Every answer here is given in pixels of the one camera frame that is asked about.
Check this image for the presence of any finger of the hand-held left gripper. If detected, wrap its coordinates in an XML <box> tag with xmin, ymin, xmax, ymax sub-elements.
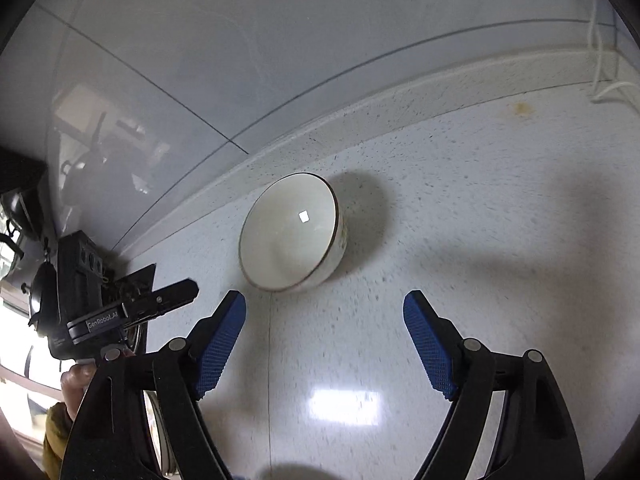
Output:
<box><xmin>129</xmin><ymin>279</ymin><xmax>200</xmax><ymax>322</ymax></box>

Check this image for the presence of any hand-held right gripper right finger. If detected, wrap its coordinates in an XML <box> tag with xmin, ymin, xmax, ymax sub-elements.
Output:
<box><xmin>403</xmin><ymin>290</ymin><xmax>586</xmax><ymax>480</ymax></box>

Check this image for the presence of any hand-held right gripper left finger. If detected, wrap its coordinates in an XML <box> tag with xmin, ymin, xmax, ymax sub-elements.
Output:
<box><xmin>59</xmin><ymin>290</ymin><xmax>247</xmax><ymax>480</ymax></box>

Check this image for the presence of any white bowl with brown rim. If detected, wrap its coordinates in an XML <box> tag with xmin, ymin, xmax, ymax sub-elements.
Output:
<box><xmin>238</xmin><ymin>172</ymin><xmax>346</xmax><ymax>294</ymax></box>

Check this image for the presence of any person's left forearm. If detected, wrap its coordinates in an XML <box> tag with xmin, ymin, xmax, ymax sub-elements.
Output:
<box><xmin>41</xmin><ymin>401</ymin><xmax>76</xmax><ymax>478</ymax></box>

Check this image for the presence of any person's left hand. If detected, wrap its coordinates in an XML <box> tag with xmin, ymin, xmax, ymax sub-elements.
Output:
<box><xmin>60</xmin><ymin>362</ymin><xmax>100</xmax><ymax>424</ymax></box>

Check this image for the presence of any white power cable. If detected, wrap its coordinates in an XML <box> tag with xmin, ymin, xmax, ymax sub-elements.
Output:
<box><xmin>585</xmin><ymin>0</ymin><xmax>636</xmax><ymax>106</ymax></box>

